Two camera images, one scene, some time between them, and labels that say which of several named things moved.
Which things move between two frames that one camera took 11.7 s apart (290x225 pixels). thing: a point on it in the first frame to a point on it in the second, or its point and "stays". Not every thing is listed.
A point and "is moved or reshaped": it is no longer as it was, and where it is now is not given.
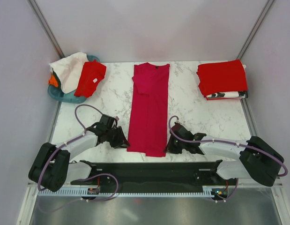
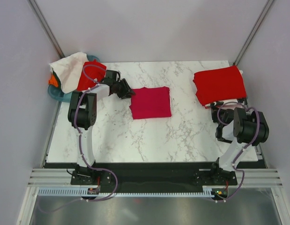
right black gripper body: x=179 y=145 to x=214 y=112
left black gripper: x=121 y=141 to x=127 y=91
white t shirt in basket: x=68 y=70 stays
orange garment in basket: x=53 y=81 stays
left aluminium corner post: x=47 y=27 stays
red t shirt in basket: x=93 y=72 stays
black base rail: x=152 y=175 stays
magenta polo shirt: x=148 y=123 is moved or reshaped
